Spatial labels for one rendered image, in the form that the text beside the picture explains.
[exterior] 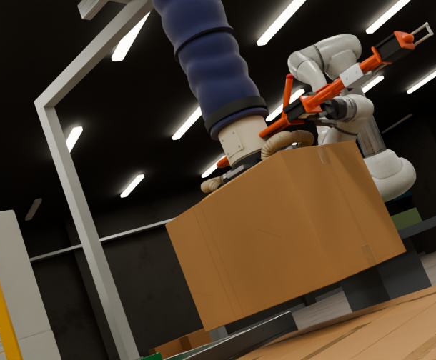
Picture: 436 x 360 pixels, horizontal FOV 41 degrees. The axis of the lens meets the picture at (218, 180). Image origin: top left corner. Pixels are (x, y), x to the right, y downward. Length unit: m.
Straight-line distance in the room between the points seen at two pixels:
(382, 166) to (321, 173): 0.87
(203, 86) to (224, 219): 0.47
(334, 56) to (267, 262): 1.15
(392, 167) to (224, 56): 0.97
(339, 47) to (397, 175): 0.60
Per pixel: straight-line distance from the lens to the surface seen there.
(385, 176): 2.62
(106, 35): 5.13
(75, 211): 5.57
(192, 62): 2.07
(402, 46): 1.69
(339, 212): 1.77
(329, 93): 1.81
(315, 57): 2.61
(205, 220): 1.93
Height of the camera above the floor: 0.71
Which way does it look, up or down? 12 degrees up
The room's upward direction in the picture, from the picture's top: 22 degrees counter-clockwise
